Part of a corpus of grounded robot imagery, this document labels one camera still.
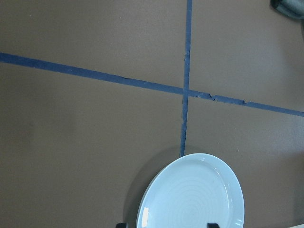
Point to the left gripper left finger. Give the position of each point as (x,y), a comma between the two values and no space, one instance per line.
(121,225)

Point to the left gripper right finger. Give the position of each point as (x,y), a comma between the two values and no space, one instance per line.
(212,225)

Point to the light blue plate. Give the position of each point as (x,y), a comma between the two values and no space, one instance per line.
(191,192)

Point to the grey folded cloth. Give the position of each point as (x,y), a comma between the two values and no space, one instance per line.
(291,8)

